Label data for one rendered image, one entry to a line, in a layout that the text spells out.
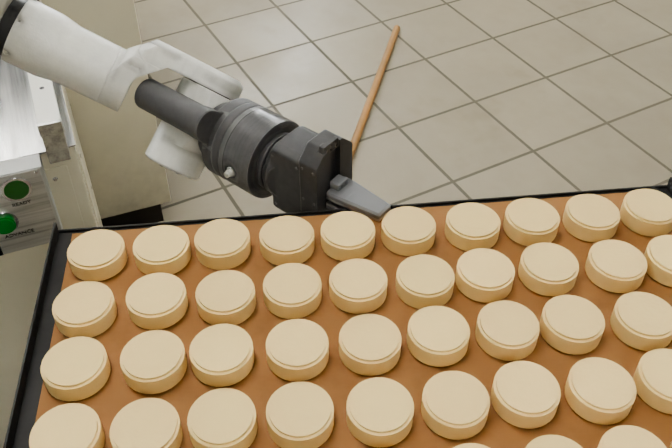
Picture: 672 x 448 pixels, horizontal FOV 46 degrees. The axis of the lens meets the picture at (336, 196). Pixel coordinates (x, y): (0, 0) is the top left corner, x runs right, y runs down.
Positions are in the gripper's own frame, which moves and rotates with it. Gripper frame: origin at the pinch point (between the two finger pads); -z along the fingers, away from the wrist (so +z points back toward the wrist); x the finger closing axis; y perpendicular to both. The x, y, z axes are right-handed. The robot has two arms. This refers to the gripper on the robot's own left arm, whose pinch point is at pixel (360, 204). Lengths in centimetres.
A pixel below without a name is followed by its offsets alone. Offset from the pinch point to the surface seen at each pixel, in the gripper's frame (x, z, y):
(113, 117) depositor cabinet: -61, 105, 40
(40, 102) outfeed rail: -10, 53, -2
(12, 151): -16, 54, -8
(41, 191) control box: -20, 49, -8
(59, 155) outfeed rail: -14.7, 47.2, -4.7
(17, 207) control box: -22, 51, -11
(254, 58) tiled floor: -100, 142, 125
